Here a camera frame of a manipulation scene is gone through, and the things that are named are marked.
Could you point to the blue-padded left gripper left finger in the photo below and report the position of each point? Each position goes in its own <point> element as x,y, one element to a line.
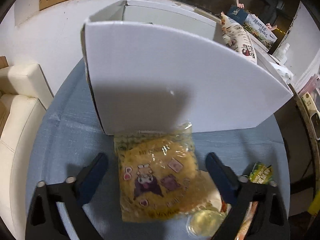
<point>90,177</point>

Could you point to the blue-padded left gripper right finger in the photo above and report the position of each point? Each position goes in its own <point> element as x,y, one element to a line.
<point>223,177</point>

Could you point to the yellow green snack bag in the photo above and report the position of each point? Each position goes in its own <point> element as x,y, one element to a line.
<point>261,174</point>

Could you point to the yellow cartoon snack packet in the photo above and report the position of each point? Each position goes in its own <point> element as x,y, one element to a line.
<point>159,176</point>

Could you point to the orange packaged cake bar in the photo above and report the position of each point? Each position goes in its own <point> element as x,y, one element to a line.
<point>247,221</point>

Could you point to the clear round jelly cup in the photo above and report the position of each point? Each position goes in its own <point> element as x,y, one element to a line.
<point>204,223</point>

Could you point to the wooden side shelf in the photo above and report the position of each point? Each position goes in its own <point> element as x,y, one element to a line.
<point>308,126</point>

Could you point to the white leather sofa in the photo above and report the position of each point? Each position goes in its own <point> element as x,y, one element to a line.
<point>25,97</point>

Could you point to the white grey small device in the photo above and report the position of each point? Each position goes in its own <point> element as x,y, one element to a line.
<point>313,113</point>

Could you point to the cream tissue box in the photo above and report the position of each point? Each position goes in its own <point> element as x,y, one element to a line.
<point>283,71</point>

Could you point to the white cardboard storage box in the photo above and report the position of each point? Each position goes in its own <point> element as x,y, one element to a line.
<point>153,66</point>

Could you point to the white plastic bottle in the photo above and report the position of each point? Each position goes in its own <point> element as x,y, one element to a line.
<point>280,53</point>

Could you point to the white printed snack bag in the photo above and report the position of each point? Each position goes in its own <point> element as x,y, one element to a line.
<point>237,39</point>

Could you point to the landscape printed gift box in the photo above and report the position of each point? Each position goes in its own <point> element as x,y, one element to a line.
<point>253,25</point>

